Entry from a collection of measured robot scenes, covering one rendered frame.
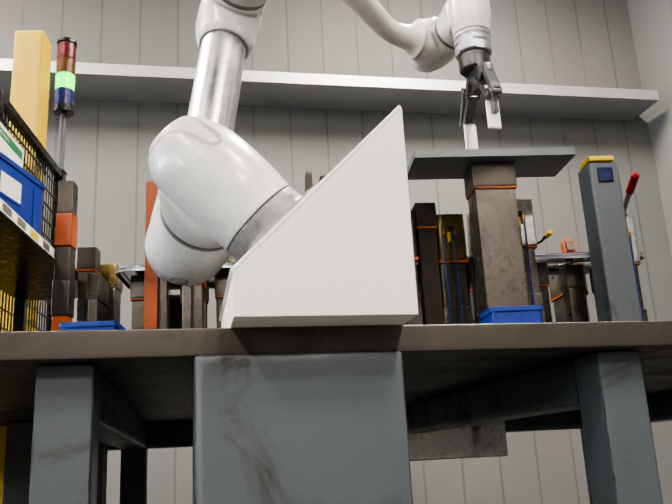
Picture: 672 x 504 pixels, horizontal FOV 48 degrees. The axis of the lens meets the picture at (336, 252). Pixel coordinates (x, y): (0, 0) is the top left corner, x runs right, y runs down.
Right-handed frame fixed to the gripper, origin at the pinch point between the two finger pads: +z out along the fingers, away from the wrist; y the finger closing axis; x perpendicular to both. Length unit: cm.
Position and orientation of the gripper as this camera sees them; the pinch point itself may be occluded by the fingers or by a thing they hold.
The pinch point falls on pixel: (482, 135)
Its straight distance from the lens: 182.1
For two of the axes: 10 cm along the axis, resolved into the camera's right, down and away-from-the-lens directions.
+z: 0.5, 9.6, -2.7
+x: 9.7, 0.1, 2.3
